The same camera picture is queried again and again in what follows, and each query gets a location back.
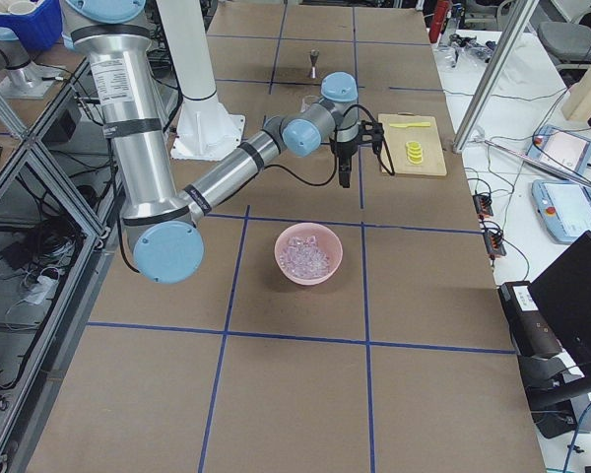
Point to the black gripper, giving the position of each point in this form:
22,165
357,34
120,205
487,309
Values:
345,150

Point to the steel cocktail jigger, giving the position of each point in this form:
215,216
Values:
313,58

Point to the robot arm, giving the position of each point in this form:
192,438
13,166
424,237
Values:
161,220
23,78

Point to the pile of ice cubes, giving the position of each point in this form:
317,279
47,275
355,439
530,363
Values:
304,258

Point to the bamboo cutting board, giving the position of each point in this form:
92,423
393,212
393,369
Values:
396,139

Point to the yellow plastic knife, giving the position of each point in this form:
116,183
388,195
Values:
406,125

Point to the pink bowl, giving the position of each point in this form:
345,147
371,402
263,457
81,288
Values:
327,240

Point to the blue teach pendant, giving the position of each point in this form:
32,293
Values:
564,208
560,149

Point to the black box device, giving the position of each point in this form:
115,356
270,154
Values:
531,333

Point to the grey office chair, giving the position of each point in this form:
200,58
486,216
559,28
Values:
568,43

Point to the black monitor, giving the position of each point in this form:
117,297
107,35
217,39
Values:
562,294

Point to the blue plastic crate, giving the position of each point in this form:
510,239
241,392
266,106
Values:
38,30

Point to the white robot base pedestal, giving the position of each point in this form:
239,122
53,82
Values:
205,130

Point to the aluminium frame column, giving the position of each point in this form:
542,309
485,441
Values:
515,26

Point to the wooden post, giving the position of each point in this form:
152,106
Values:
578,106

